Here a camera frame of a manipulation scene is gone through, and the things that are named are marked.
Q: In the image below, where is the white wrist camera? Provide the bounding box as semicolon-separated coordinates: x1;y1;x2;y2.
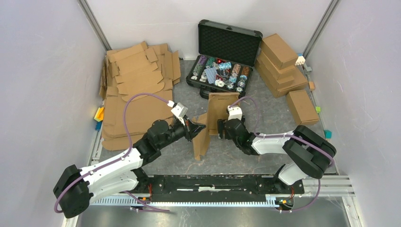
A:
167;100;188;126
227;105;243;120

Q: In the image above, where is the black poker chip case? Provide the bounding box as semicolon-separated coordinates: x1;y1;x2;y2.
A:
186;19;263;99

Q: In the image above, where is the small wooden cube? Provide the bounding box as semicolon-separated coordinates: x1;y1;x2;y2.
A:
309;81;315;91

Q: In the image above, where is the teal cube block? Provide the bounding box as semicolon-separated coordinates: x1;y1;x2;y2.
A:
323;130;332;140

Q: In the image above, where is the orange yellow toy block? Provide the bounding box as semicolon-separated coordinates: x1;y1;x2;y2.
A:
94;107;105;122

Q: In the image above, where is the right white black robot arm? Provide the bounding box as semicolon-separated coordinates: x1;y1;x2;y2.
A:
217;119;337;193

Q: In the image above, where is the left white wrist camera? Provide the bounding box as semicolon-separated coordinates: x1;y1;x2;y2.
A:
167;100;188;126

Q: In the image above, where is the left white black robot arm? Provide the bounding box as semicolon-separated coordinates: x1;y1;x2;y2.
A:
53;118;206;218

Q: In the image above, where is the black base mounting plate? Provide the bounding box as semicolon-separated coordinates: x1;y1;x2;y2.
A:
133;175;305;202

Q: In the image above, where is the white blue toy brick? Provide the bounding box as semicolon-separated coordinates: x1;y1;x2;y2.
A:
295;53;306;66

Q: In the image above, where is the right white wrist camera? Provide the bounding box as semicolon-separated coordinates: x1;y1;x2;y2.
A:
227;105;243;120

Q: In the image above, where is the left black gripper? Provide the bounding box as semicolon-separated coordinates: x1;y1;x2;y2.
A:
158;115;206;149

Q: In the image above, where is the stack of flat cardboard blanks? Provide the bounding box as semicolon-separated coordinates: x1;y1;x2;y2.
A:
99;41;181;151

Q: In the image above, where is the single folded cardboard box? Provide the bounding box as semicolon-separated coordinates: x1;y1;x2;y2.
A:
286;90;320;125

